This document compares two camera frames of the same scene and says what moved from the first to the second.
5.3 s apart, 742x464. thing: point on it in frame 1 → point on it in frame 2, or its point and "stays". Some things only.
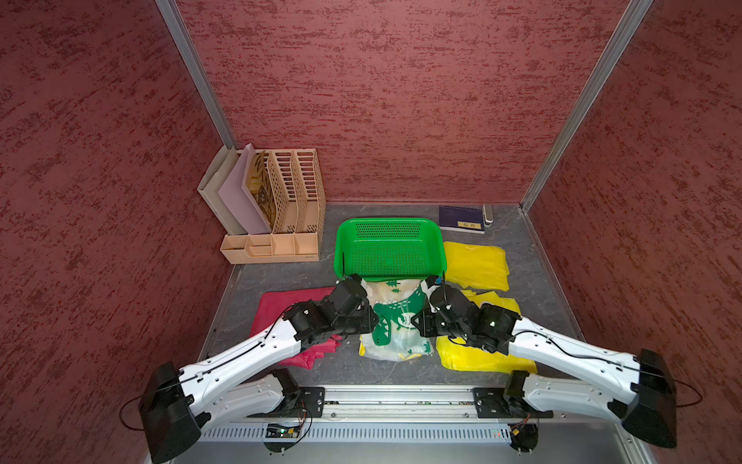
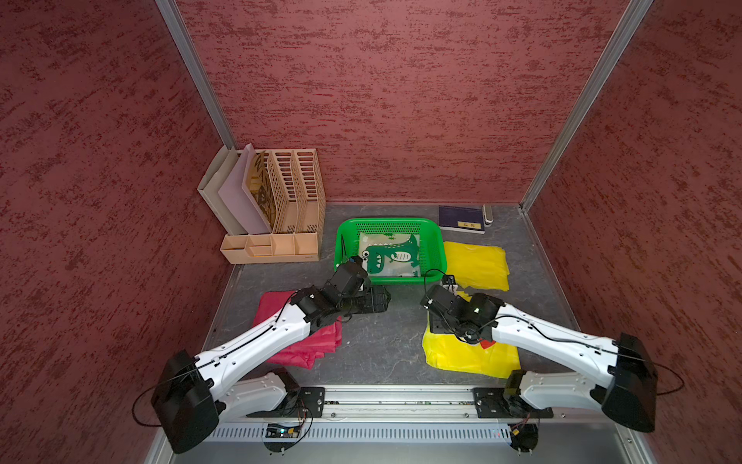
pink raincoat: [272, 306] stays
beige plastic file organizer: [299, 208] stays
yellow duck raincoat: [470, 358] stays
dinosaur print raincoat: [396, 303] → [386, 254]
